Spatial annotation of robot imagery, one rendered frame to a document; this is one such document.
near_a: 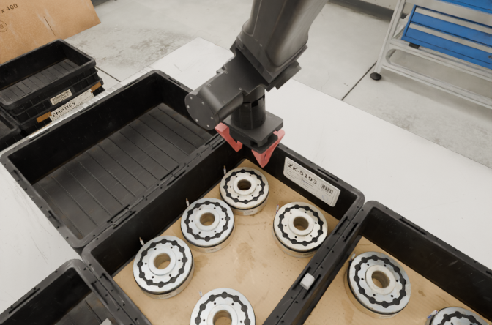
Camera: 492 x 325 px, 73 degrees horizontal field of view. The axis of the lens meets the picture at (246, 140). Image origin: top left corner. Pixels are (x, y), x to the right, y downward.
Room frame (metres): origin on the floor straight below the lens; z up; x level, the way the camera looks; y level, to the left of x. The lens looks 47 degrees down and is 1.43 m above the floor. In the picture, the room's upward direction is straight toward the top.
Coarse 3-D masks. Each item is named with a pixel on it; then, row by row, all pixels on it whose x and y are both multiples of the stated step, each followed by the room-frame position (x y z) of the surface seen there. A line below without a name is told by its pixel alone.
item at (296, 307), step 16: (368, 208) 0.30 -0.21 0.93; (384, 208) 0.30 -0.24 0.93; (352, 224) 0.27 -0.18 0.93; (400, 224) 0.28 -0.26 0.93; (416, 224) 0.27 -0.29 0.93; (432, 240) 0.24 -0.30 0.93; (336, 256) 0.22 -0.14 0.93; (464, 256) 0.22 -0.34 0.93; (320, 272) 0.19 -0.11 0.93; (480, 272) 0.19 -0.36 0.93; (304, 288) 0.17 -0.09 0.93; (304, 304) 0.15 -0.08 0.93; (288, 320) 0.13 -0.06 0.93
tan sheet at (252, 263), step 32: (288, 192) 0.40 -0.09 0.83; (256, 224) 0.33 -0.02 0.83; (224, 256) 0.26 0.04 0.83; (256, 256) 0.26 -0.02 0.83; (288, 256) 0.26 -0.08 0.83; (128, 288) 0.20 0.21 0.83; (192, 288) 0.20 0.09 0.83; (256, 288) 0.20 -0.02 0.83; (288, 288) 0.20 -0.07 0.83; (160, 320) 0.15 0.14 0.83; (224, 320) 0.15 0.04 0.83; (256, 320) 0.15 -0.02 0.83
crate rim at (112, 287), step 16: (224, 144) 0.46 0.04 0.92; (304, 160) 0.41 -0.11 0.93; (176, 176) 0.37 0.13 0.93; (336, 176) 0.37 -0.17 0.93; (160, 192) 0.34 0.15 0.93; (352, 192) 0.34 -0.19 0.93; (144, 208) 0.31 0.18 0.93; (352, 208) 0.30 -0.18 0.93; (96, 240) 0.24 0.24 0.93; (336, 240) 0.24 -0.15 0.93; (320, 256) 0.22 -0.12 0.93; (96, 272) 0.19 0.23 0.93; (304, 272) 0.19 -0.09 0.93; (112, 288) 0.17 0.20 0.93; (128, 304) 0.15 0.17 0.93; (288, 304) 0.15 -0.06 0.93; (144, 320) 0.13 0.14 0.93; (272, 320) 0.13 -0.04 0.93
